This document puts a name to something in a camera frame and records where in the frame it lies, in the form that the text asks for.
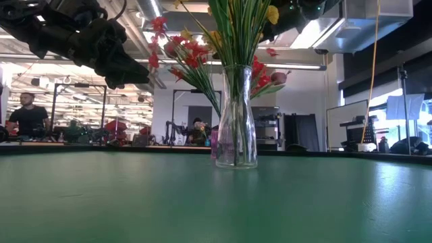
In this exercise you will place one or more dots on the pink ribbed glass vase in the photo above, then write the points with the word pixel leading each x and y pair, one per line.
pixel 214 145

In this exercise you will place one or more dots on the dark bottle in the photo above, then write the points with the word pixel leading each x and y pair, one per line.
pixel 383 146

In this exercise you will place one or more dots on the black equipment cart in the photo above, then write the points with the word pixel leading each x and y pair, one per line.
pixel 354 130

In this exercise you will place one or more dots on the white diffuser sheet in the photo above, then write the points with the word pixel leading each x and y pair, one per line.
pixel 395 108

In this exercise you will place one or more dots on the yellow artificial flower bunch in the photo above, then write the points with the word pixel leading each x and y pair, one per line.
pixel 243 33

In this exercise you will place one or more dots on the small white box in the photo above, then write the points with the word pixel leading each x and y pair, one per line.
pixel 366 147

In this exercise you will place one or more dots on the person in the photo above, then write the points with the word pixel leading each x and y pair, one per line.
pixel 28 118
pixel 197 133

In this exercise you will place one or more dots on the green table mat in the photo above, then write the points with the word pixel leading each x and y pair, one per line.
pixel 135 202

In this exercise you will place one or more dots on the red equipment cover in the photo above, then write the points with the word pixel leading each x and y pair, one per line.
pixel 116 125

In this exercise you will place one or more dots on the silver ceiling duct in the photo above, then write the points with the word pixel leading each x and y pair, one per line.
pixel 351 33

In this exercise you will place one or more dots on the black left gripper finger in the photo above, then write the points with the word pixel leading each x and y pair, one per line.
pixel 125 74

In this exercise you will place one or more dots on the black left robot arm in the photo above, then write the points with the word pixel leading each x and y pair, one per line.
pixel 20 20

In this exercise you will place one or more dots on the black background station frame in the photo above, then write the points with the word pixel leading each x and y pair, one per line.
pixel 103 101
pixel 173 108

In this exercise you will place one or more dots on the black background robot arm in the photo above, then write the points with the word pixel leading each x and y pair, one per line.
pixel 170 130

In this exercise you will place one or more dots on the long ceiling light bar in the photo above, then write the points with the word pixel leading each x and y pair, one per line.
pixel 303 66

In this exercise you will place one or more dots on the red artificial flower bunch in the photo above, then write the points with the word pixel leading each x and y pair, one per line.
pixel 258 69
pixel 192 60

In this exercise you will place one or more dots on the white board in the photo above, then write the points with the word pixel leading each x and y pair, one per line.
pixel 344 118

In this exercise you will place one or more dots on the black fabric panel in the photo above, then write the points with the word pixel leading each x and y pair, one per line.
pixel 303 131

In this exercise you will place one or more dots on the black light stand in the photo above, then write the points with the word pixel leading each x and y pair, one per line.
pixel 405 84

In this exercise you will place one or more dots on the clear glass vase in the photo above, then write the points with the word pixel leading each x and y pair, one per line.
pixel 236 152

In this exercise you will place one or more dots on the grey machine cabinet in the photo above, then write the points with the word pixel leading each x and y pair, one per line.
pixel 270 128

